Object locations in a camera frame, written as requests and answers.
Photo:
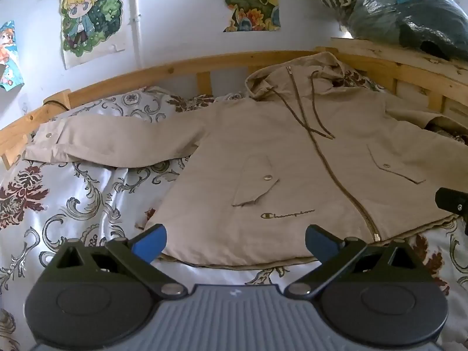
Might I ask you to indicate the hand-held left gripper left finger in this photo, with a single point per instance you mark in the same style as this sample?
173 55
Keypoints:
150 244

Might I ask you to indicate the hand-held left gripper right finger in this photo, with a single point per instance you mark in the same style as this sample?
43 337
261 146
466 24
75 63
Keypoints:
321 244

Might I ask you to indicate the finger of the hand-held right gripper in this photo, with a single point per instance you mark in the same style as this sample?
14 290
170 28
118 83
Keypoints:
451 201

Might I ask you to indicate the beige hooded zip jacket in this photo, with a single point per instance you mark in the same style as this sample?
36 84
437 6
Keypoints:
278 142

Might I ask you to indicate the plastic bag of dark clothes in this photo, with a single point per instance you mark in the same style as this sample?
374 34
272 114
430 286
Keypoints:
409 11

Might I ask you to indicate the floral patterned bedsheet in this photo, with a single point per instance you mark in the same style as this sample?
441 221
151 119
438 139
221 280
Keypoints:
84 197

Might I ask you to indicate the floral patterned pillow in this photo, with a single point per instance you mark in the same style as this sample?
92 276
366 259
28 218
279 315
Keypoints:
197 100
120 103

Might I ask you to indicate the cartoon poster with blue edge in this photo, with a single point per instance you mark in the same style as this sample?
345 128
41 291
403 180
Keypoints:
9 58

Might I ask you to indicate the blond cartoon figure poster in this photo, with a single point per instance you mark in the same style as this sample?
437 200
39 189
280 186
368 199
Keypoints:
89 14

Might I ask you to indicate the wooden bed frame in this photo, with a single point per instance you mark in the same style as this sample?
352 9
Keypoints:
120 77

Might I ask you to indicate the white wall pipe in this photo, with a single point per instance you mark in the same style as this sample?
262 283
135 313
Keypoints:
137 18

